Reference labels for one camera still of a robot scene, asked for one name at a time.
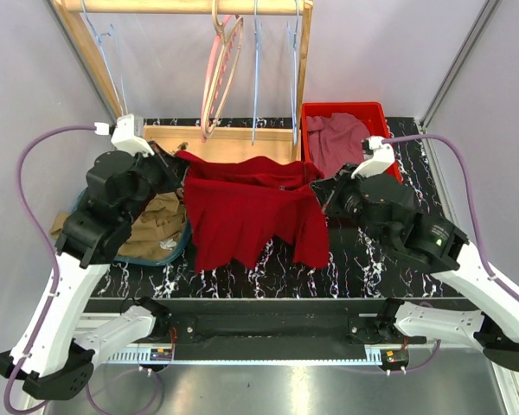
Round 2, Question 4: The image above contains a teal plastic basket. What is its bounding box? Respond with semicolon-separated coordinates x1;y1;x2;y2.
68;189;192;265

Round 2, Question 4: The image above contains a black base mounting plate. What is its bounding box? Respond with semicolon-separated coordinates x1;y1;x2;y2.
151;298;406;364

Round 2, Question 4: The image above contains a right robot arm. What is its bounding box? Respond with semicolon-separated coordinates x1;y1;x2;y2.
311;164;519;373

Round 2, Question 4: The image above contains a mauve cloth in bin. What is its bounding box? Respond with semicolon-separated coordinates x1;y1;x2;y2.
306;113;370;177

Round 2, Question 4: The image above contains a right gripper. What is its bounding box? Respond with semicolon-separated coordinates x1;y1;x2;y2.
311;162;388;247

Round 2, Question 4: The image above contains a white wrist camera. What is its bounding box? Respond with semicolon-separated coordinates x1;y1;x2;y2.
351;136;395;179
94;113;154;157

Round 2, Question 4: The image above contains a tan garment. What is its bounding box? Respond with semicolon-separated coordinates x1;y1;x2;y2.
50;192;189;260

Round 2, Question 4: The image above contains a blue wire hanger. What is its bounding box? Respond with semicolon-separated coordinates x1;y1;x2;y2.
80;0;128;116
286;0;300;145
251;0;262;145

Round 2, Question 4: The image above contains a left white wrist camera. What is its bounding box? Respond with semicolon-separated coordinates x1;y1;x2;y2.
94;113;154;157

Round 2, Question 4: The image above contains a red pleated skirt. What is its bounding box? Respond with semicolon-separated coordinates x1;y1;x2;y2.
177;151;330;271

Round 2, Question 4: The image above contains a wooden clothes rack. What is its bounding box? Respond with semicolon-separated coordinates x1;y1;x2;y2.
52;1;313;163

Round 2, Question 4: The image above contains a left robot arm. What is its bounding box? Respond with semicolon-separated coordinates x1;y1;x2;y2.
0;144;189;402

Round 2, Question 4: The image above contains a pink wooden hanger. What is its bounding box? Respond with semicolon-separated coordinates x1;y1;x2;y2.
200;1;244;143

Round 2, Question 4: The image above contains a red plastic bin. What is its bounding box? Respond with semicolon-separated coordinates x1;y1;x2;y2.
301;102;390;164

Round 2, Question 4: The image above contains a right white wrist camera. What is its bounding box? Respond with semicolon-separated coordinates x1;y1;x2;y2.
351;136;395;179

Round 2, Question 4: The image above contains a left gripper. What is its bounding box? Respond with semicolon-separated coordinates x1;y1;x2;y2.
119;139;189;224

